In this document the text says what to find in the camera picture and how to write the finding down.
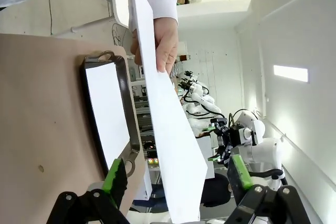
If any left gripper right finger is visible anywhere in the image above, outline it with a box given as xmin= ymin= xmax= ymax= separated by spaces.
xmin=227 ymin=155 xmax=312 ymax=224

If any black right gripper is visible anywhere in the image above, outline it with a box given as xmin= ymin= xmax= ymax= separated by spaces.
xmin=202 ymin=118 xmax=246 ymax=166

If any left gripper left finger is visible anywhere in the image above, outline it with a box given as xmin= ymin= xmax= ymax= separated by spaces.
xmin=48 ymin=158 xmax=129 ymax=224

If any white A4 paper sheet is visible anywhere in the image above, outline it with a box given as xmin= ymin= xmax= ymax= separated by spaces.
xmin=84 ymin=62 xmax=131 ymax=167
xmin=128 ymin=0 xmax=208 ymax=223

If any person's right hand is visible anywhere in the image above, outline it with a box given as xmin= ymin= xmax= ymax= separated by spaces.
xmin=130 ymin=17 xmax=180 ymax=73

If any white control box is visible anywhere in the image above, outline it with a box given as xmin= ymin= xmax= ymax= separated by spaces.
xmin=140 ymin=167 xmax=153 ymax=201

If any metal equipment rack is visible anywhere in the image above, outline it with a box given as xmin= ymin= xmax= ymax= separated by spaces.
xmin=130 ymin=50 xmax=161 ymax=169

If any dark brown plastic tray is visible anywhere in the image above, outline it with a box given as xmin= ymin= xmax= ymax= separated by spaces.
xmin=80 ymin=50 xmax=141 ymax=180

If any rectangular ceiling light panel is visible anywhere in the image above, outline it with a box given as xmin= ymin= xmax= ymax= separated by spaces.
xmin=273 ymin=65 xmax=309 ymax=84

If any black corrugated cable hose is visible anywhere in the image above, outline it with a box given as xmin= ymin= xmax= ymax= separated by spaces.
xmin=251 ymin=167 xmax=287 ymax=186

